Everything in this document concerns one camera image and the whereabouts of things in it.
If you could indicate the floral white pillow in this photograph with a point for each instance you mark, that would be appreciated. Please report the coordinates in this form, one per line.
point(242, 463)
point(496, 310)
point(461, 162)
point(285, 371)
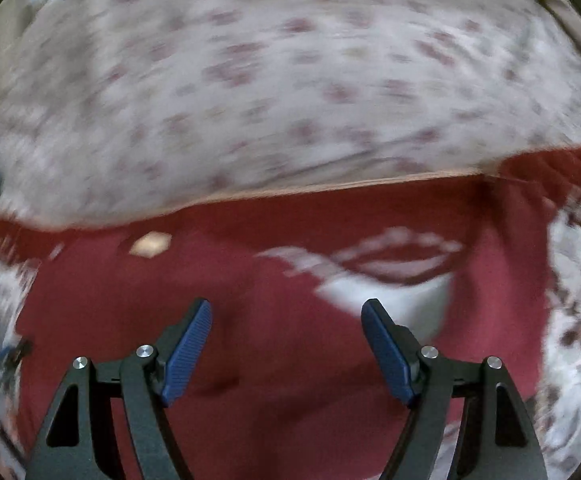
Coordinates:
point(290, 85)

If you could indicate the red white floral blanket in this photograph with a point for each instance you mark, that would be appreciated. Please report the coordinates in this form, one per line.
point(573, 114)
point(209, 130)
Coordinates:
point(575, 280)

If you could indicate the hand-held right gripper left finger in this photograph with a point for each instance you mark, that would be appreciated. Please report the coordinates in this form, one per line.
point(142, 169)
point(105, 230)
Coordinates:
point(185, 355)

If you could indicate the dark red garment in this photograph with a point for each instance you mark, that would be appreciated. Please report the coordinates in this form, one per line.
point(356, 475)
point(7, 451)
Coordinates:
point(250, 320)

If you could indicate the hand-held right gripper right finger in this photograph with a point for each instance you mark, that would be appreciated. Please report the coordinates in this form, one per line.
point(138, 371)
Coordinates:
point(388, 355)

